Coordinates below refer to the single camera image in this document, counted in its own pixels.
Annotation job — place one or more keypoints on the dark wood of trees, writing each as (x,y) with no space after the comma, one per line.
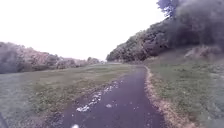
(186,30)

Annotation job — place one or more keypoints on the brownish row of trees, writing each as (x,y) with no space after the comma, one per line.
(30,60)

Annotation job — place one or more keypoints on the robot's own part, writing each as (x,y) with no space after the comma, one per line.
(75,126)

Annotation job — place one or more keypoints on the green grass field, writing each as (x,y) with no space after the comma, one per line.
(50,86)

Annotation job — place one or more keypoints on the dark asphalt path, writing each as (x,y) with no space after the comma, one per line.
(123,106)

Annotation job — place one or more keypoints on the grass slope with dry edge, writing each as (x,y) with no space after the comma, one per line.
(186,83)

